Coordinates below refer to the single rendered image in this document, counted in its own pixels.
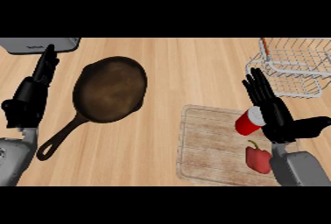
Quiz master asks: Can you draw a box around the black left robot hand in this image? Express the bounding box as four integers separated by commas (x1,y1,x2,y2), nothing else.
0,44,61,130

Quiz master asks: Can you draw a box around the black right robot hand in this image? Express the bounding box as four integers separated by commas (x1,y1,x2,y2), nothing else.
241,67,331,144

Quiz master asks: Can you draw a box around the red can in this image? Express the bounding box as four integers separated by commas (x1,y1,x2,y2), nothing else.
234,106,268,137

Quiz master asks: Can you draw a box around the pale wooden cutting board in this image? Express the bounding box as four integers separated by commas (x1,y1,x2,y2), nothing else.
175,104,303,187

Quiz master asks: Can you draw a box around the red bell pepper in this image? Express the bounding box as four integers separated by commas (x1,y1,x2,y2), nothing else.
244,139,275,175

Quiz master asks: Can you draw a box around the grey appliance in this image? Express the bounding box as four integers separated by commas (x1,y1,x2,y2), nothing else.
0,38,83,55

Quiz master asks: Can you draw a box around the dark cast iron skillet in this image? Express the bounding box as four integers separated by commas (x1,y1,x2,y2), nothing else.
36,55,150,162

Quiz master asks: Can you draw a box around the white wire tiered basket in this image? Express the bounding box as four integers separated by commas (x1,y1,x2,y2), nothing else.
244,38,331,99

